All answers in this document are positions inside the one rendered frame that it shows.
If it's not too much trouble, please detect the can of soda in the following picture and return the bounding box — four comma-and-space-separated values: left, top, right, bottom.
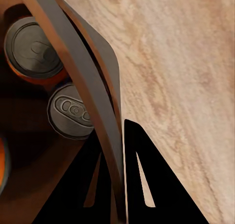
47, 73, 110, 140
3, 14, 69, 85
0, 128, 12, 194

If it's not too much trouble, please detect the trash can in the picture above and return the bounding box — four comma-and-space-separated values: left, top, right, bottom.
0, 0, 126, 224

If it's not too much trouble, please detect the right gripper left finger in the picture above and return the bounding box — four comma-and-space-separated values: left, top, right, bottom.
32, 129, 111, 224

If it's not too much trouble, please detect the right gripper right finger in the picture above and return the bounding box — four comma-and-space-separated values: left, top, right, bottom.
124, 119, 209, 224

